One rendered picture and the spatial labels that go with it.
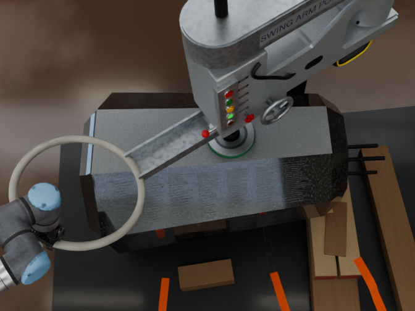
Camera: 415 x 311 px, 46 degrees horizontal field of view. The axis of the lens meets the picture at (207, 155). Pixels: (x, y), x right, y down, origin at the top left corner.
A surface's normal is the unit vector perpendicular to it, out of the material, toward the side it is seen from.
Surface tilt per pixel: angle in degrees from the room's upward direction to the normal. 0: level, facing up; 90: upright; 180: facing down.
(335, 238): 0
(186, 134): 2
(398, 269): 0
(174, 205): 45
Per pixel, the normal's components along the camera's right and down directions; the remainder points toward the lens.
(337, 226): -0.07, -0.40
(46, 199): 0.32, -0.60
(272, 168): -0.01, 0.36
